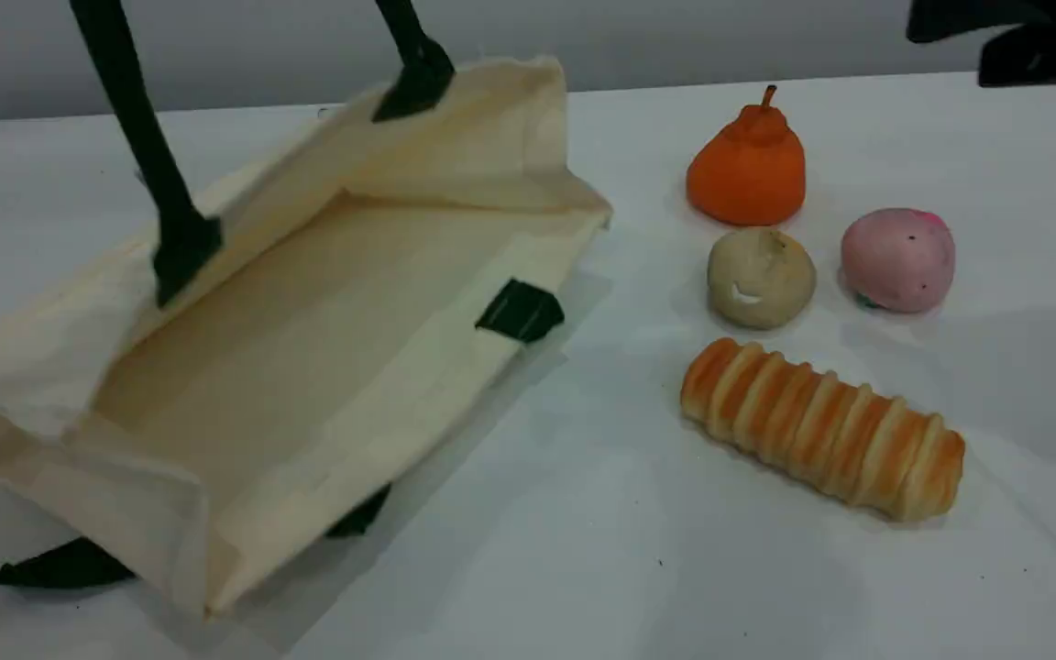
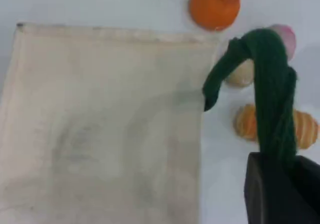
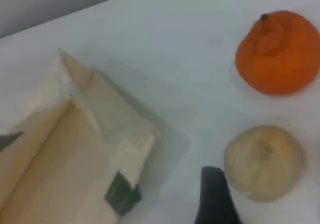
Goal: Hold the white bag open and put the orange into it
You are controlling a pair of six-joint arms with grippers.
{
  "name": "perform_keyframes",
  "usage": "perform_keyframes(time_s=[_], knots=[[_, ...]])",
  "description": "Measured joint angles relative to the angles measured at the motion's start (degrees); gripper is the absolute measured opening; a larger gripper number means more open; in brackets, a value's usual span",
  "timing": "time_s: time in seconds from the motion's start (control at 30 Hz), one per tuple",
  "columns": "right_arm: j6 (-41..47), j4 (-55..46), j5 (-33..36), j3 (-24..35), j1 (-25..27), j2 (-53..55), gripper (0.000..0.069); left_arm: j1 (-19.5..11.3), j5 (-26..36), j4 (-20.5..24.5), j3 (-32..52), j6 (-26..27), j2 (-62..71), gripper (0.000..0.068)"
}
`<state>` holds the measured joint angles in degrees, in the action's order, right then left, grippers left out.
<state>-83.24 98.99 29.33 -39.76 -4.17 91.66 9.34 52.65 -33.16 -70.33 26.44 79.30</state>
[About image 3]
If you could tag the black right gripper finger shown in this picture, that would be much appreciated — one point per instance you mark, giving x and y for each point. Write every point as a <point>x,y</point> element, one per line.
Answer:
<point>215,199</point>

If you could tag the orange fruit with stem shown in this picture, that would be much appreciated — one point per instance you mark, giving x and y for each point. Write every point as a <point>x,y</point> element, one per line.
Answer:
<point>280,58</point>

